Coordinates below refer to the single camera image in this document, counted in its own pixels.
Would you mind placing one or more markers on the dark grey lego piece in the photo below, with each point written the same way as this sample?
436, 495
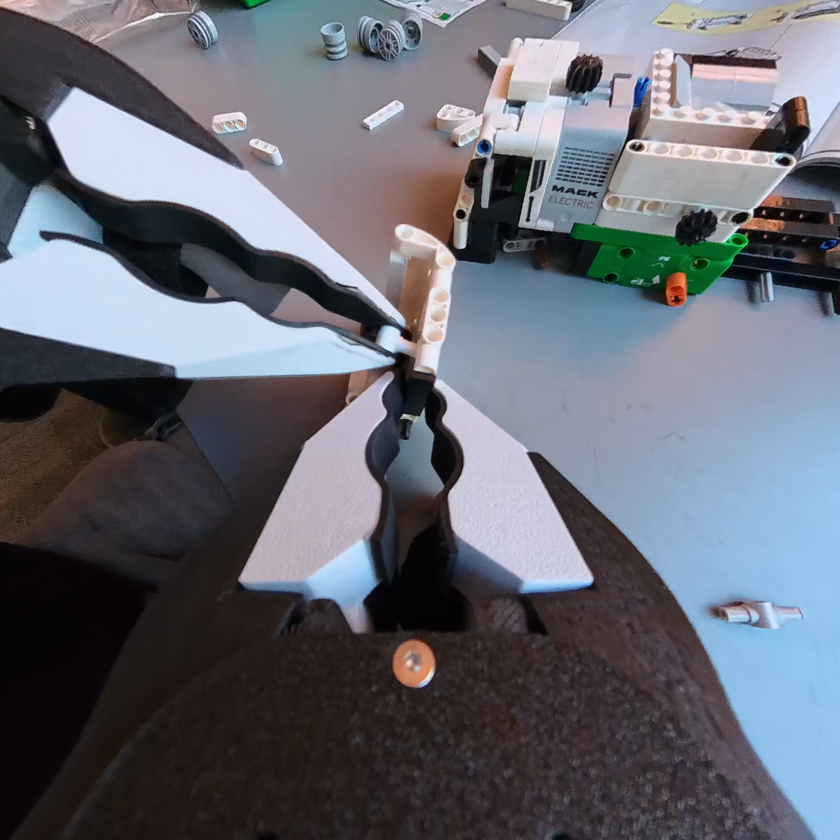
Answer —
489, 60

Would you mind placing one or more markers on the thin white lego plate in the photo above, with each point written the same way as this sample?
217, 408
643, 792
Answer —
382, 115

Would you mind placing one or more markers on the small white lego connector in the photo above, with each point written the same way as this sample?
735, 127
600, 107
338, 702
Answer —
392, 340

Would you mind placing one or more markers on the white lego axle connector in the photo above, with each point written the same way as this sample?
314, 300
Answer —
761, 615

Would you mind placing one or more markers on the white straight lego liftarm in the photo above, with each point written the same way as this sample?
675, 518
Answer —
467, 132

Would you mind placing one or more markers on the green white sticker sheet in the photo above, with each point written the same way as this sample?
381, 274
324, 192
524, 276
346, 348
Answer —
433, 10

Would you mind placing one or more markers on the clear plastic bag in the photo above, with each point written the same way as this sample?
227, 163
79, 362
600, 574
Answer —
131, 16

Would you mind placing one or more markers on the open lego instruction booklet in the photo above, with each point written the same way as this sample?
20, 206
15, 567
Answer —
623, 26

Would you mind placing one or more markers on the white lego beam assembly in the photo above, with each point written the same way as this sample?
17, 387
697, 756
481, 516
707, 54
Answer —
433, 308

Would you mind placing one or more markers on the grey lego wheel hub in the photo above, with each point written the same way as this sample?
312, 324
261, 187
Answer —
367, 34
201, 31
334, 40
413, 29
392, 40

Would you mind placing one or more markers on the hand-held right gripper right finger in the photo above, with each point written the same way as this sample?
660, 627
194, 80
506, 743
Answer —
512, 518

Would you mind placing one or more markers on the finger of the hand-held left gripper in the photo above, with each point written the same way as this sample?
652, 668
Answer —
164, 164
131, 328

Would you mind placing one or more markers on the white rounded lego liftarm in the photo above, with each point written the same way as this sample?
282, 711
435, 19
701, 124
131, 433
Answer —
453, 117

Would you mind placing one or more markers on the long white lego plate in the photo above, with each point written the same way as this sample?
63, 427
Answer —
538, 8

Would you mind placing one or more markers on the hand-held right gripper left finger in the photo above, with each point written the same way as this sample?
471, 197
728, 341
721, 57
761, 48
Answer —
315, 518

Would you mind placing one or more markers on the white lego frame piece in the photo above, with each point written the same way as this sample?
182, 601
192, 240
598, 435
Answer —
358, 387

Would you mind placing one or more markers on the white green lego truck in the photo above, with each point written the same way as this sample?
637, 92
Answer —
577, 164

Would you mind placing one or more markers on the short white lego beam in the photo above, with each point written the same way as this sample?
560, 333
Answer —
229, 123
266, 151

